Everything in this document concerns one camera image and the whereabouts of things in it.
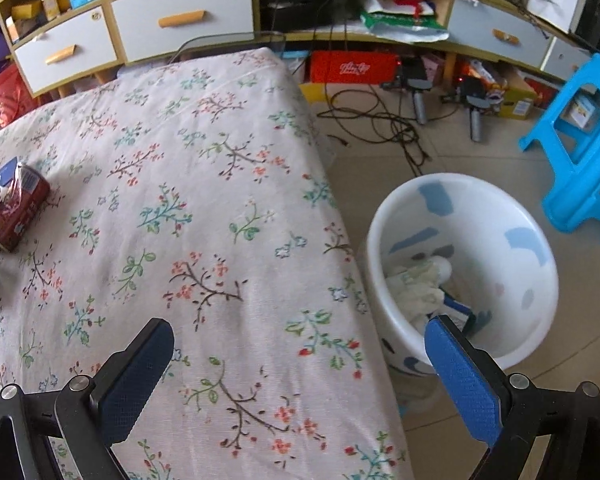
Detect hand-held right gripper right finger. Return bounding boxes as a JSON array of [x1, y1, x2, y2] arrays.
[[424, 315, 600, 480]]

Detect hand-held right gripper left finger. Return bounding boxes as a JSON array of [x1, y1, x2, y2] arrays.
[[0, 317, 176, 480]]

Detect blue carton box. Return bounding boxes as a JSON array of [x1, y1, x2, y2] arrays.
[[442, 292, 491, 336]]

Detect white bin blue face print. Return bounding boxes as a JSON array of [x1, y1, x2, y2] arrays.
[[365, 172, 560, 376]]

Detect floral tablecloth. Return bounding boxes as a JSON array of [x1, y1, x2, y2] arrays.
[[0, 47, 415, 480]]

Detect crushed red can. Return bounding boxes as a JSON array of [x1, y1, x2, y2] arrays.
[[0, 164, 52, 253]]

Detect black grey handheld device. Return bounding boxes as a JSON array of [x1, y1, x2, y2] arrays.
[[395, 57, 433, 125], [455, 75, 496, 142]]

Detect yellow cardboard box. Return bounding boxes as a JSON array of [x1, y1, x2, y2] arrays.
[[495, 67, 538, 120]]

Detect red plastic bag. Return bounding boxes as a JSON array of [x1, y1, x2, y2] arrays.
[[0, 62, 43, 128]]

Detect blue plastic stool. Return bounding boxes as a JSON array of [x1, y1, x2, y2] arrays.
[[518, 52, 600, 247]]

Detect red flat box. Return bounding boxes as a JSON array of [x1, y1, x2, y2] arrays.
[[307, 50, 401, 85]]

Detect small white drawer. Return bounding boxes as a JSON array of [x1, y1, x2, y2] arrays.
[[542, 37, 593, 81]]

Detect green white plastic bag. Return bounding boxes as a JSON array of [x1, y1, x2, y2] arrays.
[[360, 10, 451, 43]]

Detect white drawer round sticker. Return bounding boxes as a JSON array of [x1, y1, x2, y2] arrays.
[[109, 0, 255, 63]]

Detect yellow shelf box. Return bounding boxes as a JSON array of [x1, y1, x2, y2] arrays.
[[11, 2, 43, 21]]

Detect black appliance box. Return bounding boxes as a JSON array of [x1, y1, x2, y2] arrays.
[[259, 0, 351, 33]]

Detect black floor cables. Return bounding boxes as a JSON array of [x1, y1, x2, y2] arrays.
[[315, 87, 433, 178]]

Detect white drawer orange handle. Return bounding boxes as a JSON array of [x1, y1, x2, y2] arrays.
[[450, 0, 551, 68], [12, 7, 121, 96]]

